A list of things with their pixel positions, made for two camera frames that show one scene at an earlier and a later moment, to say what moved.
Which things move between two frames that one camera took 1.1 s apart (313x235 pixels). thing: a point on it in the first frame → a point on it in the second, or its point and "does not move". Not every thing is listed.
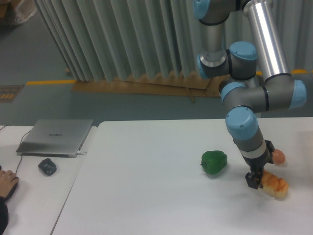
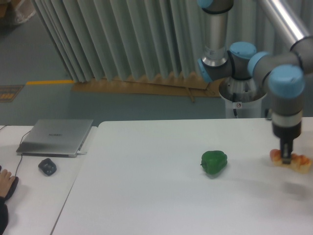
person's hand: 6,177 does not move
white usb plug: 79,152 does not move
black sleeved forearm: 4,215 does not move
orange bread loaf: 278,187 → 300,163
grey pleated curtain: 102,39 does not move
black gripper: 254,178 → 286,135
